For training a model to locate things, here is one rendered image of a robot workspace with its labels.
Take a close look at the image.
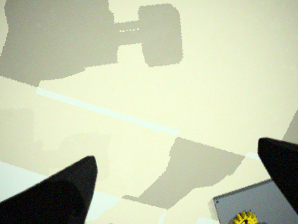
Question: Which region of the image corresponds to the grey board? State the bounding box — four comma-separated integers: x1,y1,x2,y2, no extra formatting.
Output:
212,178,298,224

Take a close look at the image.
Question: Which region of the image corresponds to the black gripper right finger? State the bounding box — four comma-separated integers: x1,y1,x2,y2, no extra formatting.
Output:
257,137,298,215

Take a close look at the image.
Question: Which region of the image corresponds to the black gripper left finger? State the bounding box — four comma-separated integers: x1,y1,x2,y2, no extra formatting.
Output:
0,155,98,224

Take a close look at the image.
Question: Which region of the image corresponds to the yellow gear with black stripe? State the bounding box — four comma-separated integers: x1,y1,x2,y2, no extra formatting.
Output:
232,211,257,224

